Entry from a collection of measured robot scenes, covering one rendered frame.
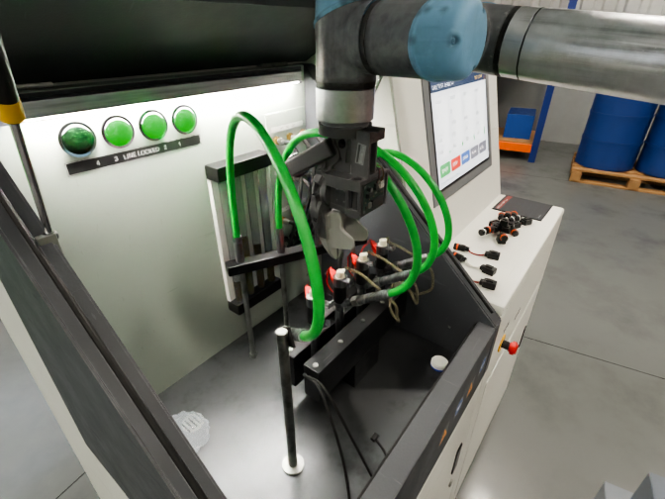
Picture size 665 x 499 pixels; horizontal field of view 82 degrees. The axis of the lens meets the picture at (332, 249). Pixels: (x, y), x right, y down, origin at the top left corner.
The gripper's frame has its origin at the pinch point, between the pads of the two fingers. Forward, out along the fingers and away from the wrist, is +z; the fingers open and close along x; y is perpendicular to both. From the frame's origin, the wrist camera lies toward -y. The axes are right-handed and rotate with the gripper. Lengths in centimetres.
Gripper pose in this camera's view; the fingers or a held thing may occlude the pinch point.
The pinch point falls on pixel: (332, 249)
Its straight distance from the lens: 61.6
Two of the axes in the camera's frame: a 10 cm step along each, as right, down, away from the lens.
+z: 0.0, 8.7, 5.0
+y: 7.9, 3.0, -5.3
